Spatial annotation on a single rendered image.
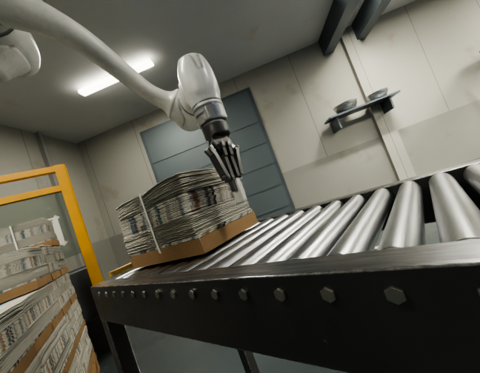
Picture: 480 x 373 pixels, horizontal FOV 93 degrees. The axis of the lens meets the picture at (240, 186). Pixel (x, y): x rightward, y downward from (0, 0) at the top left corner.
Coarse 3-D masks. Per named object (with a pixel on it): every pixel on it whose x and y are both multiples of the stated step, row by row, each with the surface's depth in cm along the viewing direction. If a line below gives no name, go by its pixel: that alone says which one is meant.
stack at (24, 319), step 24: (48, 288) 132; (0, 312) 78; (24, 312) 94; (48, 312) 119; (72, 312) 162; (0, 336) 71; (24, 336) 87; (72, 336) 144; (0, 360) 68; (48, 360) 99
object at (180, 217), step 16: (176, 176) 61; (192, 176) 64; (208, 176) 70; (160, 192) 66; (176, 192) 62; (192, 192) 63; (208, 192) 68; (224, 192) 74; (160, 208) 67; (176, 208) 63; (192, 208) 61; (208, 208) 66; (224, 208) 72; (240, 208) 78; (160, 224) 68; (176, 224) 64; (192, 224) 60; (208, 224) 64; (224, 224) 69; (176, 240) 65
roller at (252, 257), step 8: (312, 208) 74; (320, 208) 74; (304, 216) 66; (312, 216) 67; (288, 224) 61; (296, 224) 60; (280, 232) 55; (288, 232) 56; (272, 240) 51; (280, 240) 52; (256, 248) 48; (264, 248) 48; (272, 248) 49; (248, 256) 45; (256, 256) 45; (232, 264) 42; (240, 264) 42
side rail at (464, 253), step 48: (96, 288) 76; (144, 288) 54; (192, 288) 42; (240, 288) 34; (288, 288) 29; (336, 288) 25; (384, 288) 22; (432, 288) 20; (192, 336) 45; (240, 336) 36; (288, 336) 30; (336, 336) 26; (384, 336) 23; (432, 336) 20
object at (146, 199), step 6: (144, 198) 71; (144, 204) 72; (150, 204) 70; (150, 210) 70; (144, 216) 73; (150, 216) 71; (150, 222) 71; (156, 228) 69; (150, 234) 72; (156, 234) 70; (150, 240) 72; (156, 240) 70; (156, 246) 71; (162, 246) 70
